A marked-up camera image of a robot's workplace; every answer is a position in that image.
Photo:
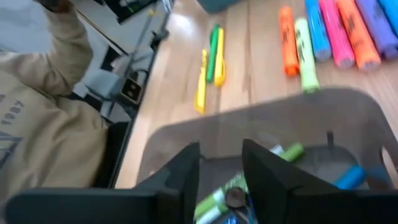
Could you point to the orange thick highlighter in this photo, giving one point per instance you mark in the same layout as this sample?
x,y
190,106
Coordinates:
x,y
359,34
289,40

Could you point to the grey box device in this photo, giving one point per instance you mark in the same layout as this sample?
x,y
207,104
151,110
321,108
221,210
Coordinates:
x,y
113,87

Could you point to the black table clamp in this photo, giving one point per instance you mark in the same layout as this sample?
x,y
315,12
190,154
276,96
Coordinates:
x,y
160,37

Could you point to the person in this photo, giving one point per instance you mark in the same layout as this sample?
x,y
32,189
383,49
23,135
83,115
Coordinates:
x,y
46,140

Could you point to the blue thin marker pen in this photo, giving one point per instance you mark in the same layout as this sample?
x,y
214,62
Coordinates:
x,y
234,220
349,178

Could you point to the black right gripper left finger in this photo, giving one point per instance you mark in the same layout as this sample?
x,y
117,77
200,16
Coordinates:
x,y
140,205

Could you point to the purple thick highlighter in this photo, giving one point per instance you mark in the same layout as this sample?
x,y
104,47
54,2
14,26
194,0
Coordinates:
x,y
379,28

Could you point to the pink thick highlighter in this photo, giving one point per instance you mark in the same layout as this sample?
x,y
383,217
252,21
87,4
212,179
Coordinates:
x,y
337,34

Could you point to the black aluminium table frame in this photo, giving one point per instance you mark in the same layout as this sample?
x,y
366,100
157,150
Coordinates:
x,y
124,149

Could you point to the blue thick highlighter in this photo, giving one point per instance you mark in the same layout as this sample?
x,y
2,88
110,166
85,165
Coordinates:
x,y
318,31
392,12

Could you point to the yellow slim highlighter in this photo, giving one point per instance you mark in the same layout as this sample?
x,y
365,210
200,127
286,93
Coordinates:
x,y
201,87
220,59

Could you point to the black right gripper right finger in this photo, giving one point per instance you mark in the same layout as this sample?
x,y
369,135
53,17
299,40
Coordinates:
x,y
295,202

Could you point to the green slim highlighter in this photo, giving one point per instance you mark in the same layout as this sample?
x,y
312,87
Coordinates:
x,y
212,53

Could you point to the light green thick highlighter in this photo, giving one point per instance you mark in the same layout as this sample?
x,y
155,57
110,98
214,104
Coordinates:
x,y
306,56

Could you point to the grey translucent plastic bin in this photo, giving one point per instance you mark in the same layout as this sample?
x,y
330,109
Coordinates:
x,y
248,118

